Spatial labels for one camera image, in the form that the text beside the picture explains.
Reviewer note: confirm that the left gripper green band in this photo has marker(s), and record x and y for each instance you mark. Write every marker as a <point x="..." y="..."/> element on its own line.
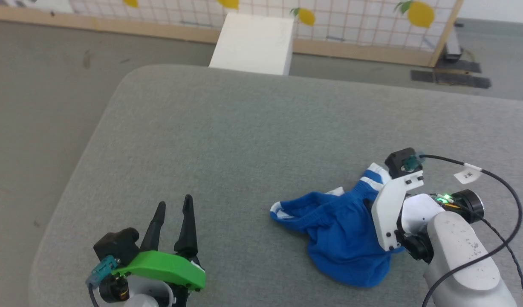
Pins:
<point x="163" y="266"/>

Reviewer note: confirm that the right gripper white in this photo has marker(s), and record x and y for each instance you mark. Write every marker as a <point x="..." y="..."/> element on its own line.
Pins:
<point x="389" y="209"/>

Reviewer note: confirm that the blue shorts with white stripes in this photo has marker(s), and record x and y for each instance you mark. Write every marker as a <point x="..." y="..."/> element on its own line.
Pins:
<point x="342" y="230"/>

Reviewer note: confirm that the right white grey robot arm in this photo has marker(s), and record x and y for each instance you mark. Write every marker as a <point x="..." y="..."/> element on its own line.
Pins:
<point x="461" y="251"/>

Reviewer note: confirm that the left white grey robot arm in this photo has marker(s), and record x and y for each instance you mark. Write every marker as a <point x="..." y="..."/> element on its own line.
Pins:
<point x="137" y="298"/>

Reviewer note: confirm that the grey fabric sofa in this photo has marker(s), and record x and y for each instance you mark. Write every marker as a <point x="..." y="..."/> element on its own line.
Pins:
<point x="244" y="170"/>

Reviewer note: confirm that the black floor mat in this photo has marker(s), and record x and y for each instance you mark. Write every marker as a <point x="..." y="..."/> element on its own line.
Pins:
<point x="451" y="77"/>

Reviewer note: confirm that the grey metal stand base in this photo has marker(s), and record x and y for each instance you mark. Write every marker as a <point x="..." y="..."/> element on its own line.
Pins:
<point x="452" y="44"/>

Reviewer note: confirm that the lemon print grid partition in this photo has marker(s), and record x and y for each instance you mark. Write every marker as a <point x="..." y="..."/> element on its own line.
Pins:
<point x="351" y="21"/>

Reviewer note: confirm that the white rectangular box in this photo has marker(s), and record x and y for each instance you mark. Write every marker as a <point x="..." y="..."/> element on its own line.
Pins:
<point x="255" y="44"/>

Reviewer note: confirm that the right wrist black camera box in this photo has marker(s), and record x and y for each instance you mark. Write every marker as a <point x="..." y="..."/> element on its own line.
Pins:
<point x="401" y="161"/>

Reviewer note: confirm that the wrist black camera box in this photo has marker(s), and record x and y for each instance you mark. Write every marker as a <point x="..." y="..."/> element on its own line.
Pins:
<point x="401" y="161"/>
<point x="116" y="245"/>

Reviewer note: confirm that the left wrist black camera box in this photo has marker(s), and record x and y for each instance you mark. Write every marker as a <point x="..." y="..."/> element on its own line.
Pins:
<point x="116" y="245"/>

